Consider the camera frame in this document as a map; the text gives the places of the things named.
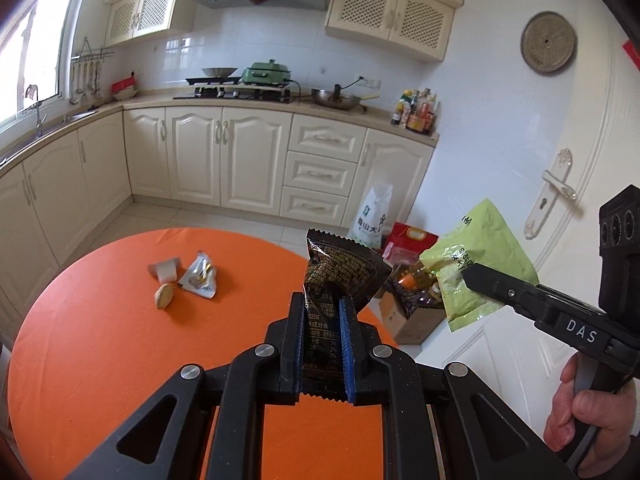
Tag cream lattice upper cabinet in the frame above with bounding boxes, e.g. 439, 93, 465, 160
104, 0, 181, 48
325, 0, 471, 63

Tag green electric cooking pot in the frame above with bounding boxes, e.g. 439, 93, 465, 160
242, 59, 293, 86

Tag silver white snack packet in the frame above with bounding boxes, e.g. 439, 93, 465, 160
179, 251, 218, 300

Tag cream lower kitchen cabinets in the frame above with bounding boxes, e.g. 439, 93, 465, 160
0, 105, 436, 306

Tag cream cabinet drawer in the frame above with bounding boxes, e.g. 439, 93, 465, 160
280, 186, 349, 222
289, 112, 368, 163
285, 151, 358, 197

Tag light green snack packet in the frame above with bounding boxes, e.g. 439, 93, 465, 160
419, 198, 540, 333

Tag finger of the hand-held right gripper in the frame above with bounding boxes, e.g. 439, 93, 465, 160
462, 262, 543, 321

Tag dark frying pan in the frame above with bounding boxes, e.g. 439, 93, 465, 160
185, 66, 240, 86

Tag round grey wall plate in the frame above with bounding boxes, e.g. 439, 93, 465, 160
521, 11, 578, 76

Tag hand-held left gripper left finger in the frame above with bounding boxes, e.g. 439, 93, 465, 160
65, 292, 307, 480

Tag brown cardboard box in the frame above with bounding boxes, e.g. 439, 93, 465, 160
379, 290, 448, 345

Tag red-lidded white bowl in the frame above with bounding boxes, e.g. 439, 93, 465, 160
111, 79, 140, 101

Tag steel wok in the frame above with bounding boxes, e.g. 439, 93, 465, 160
311, 82, 381, 113

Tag white rice bag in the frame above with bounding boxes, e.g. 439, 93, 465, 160
348, 182, 394, 248

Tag hanging utensil rack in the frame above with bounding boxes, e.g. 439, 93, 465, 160
69, 37, 115, 106

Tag person's right hand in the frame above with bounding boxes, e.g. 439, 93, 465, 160
543, 357, 640, 463

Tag metal door handle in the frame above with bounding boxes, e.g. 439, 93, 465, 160
524, 149, 577, 241

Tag dark brown snack packet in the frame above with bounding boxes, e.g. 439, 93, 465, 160
301, 228, 394, 401

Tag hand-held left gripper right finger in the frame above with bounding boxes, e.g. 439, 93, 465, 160
339, 296, 576, 480

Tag metal sink faucet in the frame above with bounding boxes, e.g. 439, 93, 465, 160
25, 85, 48, 138

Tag black gas stove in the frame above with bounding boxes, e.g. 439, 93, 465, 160
173, 86, 293, 105

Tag group of condiment bottles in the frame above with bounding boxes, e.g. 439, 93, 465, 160
391, 87, 440, 135

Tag kitchen window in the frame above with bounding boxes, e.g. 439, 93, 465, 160
0, 0, 83, 131

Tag white panelled door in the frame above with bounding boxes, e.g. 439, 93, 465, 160
415, 0, 640, 391

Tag red rice bag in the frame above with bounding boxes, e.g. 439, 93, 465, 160
382, 222, 440, 266

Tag orange round tablecloth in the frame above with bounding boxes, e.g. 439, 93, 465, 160
7, 227, 401, 480

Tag tan biscuit piece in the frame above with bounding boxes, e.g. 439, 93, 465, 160
154, 283, 176, 312

